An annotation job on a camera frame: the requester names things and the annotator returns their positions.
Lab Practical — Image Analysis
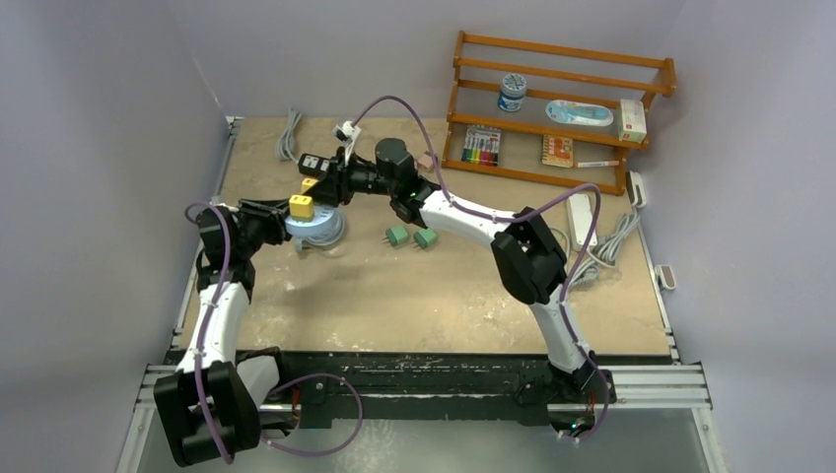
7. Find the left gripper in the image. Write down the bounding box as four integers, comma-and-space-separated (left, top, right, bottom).
233, 199, 304, 258

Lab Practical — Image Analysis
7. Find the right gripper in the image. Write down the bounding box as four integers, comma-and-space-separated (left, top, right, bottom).
303, 148, 396, 210

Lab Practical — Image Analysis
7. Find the yellow charger plug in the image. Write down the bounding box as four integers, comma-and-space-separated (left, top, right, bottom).
288, 194, 315, 221
300, 177, 318, 194

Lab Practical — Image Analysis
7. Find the black power strip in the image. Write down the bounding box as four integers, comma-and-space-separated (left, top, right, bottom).
297, 153, 339, 179

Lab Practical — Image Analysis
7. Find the round white socket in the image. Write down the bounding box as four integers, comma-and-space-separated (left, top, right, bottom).
285, 206, 347, 252

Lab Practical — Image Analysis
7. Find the green plug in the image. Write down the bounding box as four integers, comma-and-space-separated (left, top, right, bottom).
413, 229, 439, 249

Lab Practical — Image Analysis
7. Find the white power strip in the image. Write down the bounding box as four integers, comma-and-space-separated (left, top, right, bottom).
566, 193, 593, 251

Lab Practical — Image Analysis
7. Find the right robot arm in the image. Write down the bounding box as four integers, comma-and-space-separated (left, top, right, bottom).
298, 138, 595, 401

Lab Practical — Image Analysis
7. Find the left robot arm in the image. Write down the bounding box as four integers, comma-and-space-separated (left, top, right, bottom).
153, 199, 294, 467

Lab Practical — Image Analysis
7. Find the marker pen set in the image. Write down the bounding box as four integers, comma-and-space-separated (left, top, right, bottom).
460, 125, 502, 167

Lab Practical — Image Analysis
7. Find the blue white jar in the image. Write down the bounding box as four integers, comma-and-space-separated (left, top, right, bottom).
497, 73, 527, 112

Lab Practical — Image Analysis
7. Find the small orange notebook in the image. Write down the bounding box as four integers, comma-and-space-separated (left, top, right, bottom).
541, 134, 575, 169

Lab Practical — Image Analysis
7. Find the wooden shelf rack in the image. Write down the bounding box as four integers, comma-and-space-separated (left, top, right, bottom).
441, 32, 677, 195

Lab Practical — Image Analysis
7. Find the white pen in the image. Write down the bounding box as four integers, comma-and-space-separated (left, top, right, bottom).
575, 160, 621, 169

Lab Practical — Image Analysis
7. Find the blue oval package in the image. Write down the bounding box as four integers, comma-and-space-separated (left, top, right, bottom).
545, 100, 614, 127

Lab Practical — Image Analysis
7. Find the white red box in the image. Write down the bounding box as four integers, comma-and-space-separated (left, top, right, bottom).
618, 99, 647, 144

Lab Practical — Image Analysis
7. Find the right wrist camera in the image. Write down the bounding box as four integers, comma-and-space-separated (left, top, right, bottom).
332, 120, 362, 164

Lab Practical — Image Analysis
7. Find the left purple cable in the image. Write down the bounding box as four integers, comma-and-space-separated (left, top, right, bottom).
184, 200, 365, 466

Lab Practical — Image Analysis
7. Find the purple cable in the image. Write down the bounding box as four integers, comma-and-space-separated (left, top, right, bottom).
349, 96, 612, 445
184, 200, 365, 466

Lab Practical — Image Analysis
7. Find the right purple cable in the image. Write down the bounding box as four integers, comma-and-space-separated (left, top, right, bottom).
349, 96, 612, 445

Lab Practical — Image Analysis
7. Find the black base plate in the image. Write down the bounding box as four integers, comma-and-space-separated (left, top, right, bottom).
257, 351, 618, 432

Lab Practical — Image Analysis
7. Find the white wall clip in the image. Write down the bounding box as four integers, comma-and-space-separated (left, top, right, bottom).
654, 264, 676, 291
626, 170, 647, 209

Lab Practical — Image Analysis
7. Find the lower white wall clip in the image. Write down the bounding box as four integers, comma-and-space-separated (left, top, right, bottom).
654, 264, 676, 291

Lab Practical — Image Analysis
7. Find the aluminium rail frame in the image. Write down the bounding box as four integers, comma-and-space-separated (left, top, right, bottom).
146, 121, 719, 471

